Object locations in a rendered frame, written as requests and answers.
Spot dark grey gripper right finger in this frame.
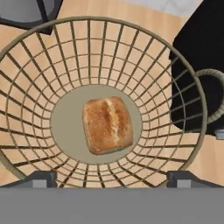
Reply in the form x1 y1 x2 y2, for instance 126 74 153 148
167 171 224 189

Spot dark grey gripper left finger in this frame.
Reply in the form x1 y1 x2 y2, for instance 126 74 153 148
3 171 58 189

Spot brown bread roll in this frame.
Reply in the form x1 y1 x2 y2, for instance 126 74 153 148
81 96 135 156

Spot grey seat with black rim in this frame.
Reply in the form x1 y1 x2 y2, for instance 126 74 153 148
0 0 64 36

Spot beige wire basket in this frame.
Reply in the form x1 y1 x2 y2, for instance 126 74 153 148
0 16 224 189

